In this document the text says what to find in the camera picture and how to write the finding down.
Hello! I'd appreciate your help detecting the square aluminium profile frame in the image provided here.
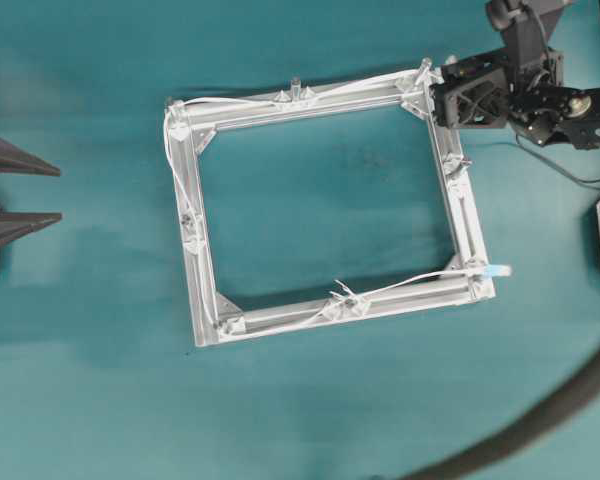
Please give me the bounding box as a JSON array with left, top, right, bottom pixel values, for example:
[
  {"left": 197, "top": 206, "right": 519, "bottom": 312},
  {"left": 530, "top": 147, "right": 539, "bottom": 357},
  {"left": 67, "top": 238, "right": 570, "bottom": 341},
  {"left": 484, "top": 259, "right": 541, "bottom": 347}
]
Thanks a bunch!
[{"left": 163, "top": 67, "right": 510, "bottom": 347}]

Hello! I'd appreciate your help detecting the clear right middle pin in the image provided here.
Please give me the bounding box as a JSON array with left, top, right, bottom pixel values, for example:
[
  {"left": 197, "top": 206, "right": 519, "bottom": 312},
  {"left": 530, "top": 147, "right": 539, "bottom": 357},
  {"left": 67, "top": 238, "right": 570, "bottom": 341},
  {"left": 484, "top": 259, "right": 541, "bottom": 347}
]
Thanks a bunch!
[{"left": 445, "top": 158, "right": 472, "bottom": 181}]

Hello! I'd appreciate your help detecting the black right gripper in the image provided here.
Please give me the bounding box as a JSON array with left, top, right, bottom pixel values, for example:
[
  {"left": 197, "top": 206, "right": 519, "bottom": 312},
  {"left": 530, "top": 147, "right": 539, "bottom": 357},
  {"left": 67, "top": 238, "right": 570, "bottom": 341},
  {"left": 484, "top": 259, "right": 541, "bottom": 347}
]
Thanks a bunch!
[{"left": 431, "top": 57, "right": 509, "bottom": 129}]

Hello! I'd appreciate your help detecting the white cable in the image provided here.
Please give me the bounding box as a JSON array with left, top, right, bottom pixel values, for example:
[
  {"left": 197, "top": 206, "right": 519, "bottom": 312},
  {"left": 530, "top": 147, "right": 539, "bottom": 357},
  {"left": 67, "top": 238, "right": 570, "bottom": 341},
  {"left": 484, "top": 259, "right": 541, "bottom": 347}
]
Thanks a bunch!
[{"left": 162, "top": 69, "right": 514, "bottom": 334}]

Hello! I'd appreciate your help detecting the thin black right cable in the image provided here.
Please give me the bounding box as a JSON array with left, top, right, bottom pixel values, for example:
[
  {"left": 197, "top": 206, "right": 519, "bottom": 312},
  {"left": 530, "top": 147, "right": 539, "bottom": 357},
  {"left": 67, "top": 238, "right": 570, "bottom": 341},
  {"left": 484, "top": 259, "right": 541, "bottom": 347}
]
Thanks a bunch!
[{"left": 514, "top": 132, "right": 600, "bottom": 190}]

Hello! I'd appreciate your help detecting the thick black hose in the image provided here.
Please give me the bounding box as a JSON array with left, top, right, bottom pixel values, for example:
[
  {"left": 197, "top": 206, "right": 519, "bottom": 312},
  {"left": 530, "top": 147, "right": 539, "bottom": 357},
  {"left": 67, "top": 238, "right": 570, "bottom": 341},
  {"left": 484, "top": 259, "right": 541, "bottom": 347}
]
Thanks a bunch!
[{"left": 403, "top": 324, "right": 600, "bottom": 480}]

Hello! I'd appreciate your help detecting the clear top middle pin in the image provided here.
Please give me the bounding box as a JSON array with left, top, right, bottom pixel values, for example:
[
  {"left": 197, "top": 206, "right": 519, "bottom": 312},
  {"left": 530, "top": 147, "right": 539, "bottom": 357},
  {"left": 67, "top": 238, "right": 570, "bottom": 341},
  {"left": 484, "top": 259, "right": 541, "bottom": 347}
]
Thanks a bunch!
[{"left": 290, "top": 77, "right": 302, "bottom": 103}]

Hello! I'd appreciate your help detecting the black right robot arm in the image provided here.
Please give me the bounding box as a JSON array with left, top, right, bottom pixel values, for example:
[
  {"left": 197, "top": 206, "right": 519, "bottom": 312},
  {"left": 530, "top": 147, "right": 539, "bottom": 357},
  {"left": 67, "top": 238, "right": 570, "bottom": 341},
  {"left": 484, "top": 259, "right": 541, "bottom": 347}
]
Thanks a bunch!
[{"left": 432, "top": 1, "right": 600, "bottom": 150}]

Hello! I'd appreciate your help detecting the clear top right pin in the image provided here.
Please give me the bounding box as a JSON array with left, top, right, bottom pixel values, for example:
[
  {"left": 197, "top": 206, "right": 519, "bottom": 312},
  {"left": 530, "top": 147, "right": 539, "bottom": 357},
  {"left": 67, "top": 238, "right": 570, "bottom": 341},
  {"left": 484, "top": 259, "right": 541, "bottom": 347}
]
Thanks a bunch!
[{"left": 415, "top": 57, "right": 432, "bottom": 85}]

